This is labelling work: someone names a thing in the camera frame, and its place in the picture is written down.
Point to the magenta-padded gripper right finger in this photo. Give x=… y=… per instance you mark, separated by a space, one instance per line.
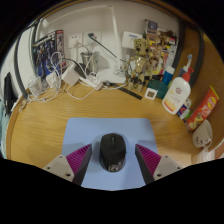
x=156 y=163

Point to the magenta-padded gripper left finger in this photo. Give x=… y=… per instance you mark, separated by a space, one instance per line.
x=71 y=163

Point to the black computer mouse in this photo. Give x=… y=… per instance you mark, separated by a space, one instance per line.
x=112 y=151

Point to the light blue mouse pad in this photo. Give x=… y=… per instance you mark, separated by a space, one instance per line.
x=83 y=133

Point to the white mug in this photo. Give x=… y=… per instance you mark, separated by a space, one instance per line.
x=202 y=133

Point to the small blue white bottle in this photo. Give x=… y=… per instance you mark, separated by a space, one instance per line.
x=184 y=109

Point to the white lotion pump bottle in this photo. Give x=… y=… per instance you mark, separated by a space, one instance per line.
x=176 y=95

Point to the red chips can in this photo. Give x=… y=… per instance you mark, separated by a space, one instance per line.
x=203 y=108

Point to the teal container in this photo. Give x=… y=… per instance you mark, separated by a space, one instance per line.
x=161 y=90

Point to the black ruler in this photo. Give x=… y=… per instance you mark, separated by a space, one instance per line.
x=130 y=93

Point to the crumpled clear plastic wrapper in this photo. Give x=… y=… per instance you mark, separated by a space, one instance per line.
x=23 y=104

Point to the white power strip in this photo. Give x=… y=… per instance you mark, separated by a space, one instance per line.
x=90 y=83

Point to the clear domed plastic cup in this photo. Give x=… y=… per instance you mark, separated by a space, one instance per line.
x=35 y=86

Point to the white cube charger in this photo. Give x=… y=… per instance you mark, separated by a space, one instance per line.
x=51 y=80

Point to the white power adapter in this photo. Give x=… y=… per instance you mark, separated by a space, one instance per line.
x=70 y=75

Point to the white desk lamp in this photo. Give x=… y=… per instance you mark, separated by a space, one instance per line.
x=111 y=76

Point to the brown tree figure model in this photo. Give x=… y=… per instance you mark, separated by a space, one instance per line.
x=141 y=63

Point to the metal cup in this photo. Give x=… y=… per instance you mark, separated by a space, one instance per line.
x=90 y=61

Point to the dark blue model kit box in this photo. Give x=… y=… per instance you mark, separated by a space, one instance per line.
x=45 y=53

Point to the colourful figure poster box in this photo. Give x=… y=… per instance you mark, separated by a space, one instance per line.
x=165 y=40

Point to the small white square frame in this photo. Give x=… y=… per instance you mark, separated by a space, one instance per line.
x=151 y=93

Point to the grey metal shelf frame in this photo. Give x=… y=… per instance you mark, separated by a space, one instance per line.
x=190 y=50

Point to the white wall socket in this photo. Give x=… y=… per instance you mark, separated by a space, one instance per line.
x=74 y=40
x=95 y=39

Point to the white wall box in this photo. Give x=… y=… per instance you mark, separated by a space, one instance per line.
x=131 y=40

